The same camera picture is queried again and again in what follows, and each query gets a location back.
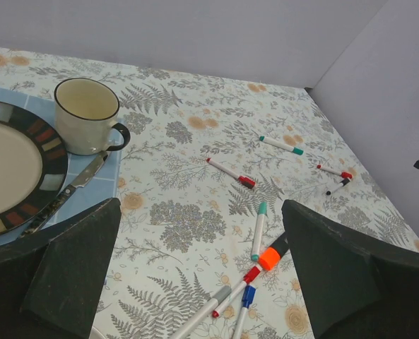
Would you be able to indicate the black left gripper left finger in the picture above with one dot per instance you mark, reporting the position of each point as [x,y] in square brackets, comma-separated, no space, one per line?
[51,281]

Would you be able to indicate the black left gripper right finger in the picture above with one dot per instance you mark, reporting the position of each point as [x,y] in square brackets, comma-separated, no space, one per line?
[354,285]

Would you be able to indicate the small red capped pen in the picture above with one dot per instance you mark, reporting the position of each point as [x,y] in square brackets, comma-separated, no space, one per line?
[345,175]

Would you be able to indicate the green capped white pen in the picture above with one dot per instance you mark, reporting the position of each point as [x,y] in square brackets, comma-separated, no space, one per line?
[280,145]

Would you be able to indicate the red capped white pen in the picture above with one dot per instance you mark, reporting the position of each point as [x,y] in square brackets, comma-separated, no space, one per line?
[245,181]

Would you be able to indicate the red capped pen in pile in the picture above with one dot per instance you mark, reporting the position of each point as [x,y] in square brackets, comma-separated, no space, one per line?
[240,286]

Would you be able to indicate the blue capped white pen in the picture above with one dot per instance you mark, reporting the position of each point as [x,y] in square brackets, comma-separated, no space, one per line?
[247,299]

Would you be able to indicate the black capped white pen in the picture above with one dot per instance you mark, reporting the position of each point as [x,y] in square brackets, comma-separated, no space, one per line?
[336,187]

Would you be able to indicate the teal capped white pen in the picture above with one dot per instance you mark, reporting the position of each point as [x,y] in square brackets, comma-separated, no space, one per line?
[256,244]

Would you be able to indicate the orange capped black highlighter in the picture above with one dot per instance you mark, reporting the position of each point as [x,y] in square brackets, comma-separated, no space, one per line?
[274,253]

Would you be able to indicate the steel table knife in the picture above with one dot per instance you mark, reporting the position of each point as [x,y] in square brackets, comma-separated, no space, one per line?
[79,182]

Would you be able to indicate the black rimmed dinner plate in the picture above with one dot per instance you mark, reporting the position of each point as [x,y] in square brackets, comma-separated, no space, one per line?
[33,165]

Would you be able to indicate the cream enamel mug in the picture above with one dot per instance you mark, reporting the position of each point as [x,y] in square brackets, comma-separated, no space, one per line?
[86,117]

